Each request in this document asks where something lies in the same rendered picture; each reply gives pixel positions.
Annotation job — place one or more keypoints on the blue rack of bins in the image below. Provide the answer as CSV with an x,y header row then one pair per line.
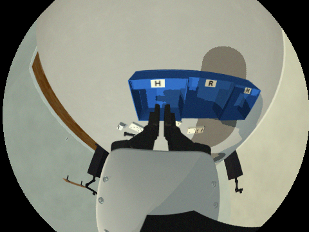
x,y
224,97

